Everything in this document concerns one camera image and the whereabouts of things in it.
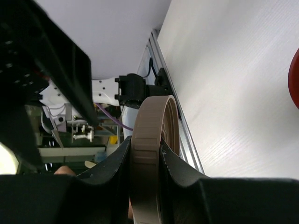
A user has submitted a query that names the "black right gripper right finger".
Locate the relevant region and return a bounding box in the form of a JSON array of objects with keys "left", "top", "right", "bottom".
[{"left": 159, "top": 144, "right": 299, "bottom": 224}]

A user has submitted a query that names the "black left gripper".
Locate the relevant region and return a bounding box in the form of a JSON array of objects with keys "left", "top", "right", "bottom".
[{"left": 0, "top": 0, "right": 97, "bottom": 168}]

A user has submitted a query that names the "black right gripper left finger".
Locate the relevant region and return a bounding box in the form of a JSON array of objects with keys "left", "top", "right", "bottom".
[{"left": 0, "top": 137, "right": 131, "bottom": 224}]

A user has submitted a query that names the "taupe round lid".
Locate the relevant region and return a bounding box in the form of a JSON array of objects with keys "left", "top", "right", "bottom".
[{"left": 129, "top": 95, "right": 180, "bottom": 224}]

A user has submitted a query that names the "person in background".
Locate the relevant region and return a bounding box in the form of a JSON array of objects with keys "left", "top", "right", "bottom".
[{"left": 54, "top": 166, "right": 76, "bottom": 176}]

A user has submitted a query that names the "red round lid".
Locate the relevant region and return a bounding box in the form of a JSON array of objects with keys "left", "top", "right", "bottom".
[{"left": 288, "top": 49, "right": 299, "bottom": 108}]

